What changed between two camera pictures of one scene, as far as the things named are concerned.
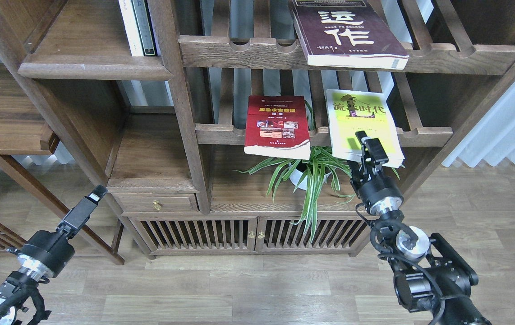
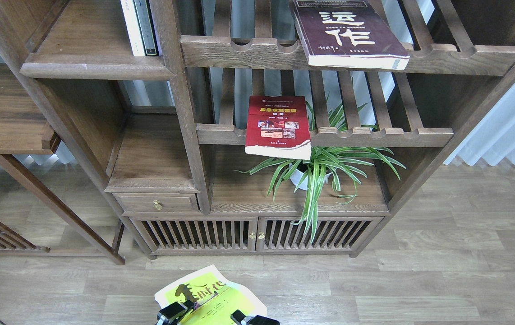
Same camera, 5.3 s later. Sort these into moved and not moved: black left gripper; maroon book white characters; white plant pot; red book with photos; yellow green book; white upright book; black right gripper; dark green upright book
Moved: black left gripper; black right gripper; yellow green book
Not moved: maroon book white characters; white upright book; red book with photos; dark green upright book; white plant pot
